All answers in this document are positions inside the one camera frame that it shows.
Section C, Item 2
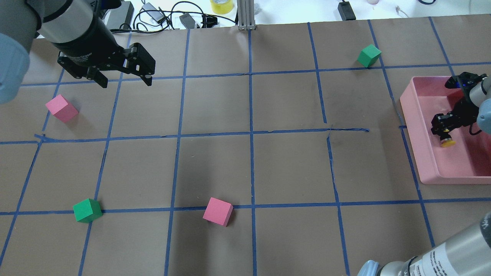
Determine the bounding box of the pink plastic bin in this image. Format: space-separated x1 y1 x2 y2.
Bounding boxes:
400 76 491 185

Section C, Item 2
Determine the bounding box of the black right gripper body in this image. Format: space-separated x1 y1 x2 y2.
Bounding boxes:
455 98 479 128

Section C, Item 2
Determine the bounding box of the pink cube centre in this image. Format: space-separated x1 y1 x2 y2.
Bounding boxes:
202 197 234 227

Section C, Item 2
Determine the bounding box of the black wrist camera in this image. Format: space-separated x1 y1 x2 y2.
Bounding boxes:
444 72 488 92

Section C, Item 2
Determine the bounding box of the green cube far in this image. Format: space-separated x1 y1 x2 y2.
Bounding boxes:
72 199 103 223

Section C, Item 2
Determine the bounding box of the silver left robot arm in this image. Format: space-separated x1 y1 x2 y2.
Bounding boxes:
0 0 156 104

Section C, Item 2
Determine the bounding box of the green cube near bin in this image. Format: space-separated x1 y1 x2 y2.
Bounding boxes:
357 44 382 68

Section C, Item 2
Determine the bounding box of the black power adapter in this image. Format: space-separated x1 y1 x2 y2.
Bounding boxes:
337 0 356 21

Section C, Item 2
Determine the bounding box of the pink cube near edge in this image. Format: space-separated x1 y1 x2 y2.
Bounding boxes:
45 95 79 123

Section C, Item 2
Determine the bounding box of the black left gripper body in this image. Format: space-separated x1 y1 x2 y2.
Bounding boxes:
53 17 124 71

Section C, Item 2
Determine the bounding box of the aluminium frame post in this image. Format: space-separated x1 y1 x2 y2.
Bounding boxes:
236 0 256 30

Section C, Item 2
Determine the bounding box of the yellow tape roll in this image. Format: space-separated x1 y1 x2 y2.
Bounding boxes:
210 0 234 15

